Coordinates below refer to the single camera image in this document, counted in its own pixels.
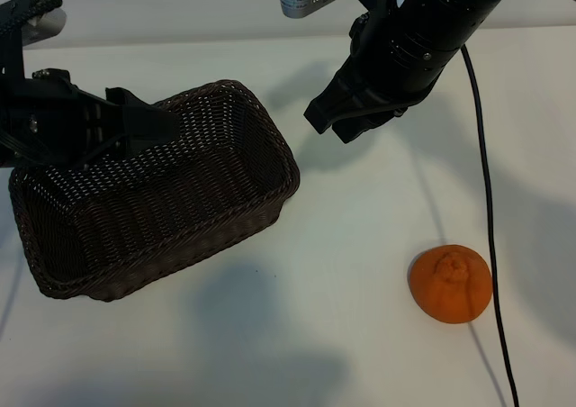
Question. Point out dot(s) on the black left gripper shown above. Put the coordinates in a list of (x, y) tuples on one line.
[(49, 119)]

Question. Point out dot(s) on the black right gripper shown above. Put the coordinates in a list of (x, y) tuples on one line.
[(405, 65)]

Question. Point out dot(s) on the dark brown wicker basket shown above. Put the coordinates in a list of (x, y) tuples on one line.
[(202, 191)]

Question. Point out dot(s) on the orange fruit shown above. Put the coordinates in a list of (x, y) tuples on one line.
[(450, 290)]

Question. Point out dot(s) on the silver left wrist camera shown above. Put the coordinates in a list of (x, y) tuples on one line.
[(47, 29)]

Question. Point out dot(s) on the black left camera bracket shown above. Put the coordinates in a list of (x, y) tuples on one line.
[(11, 56)]

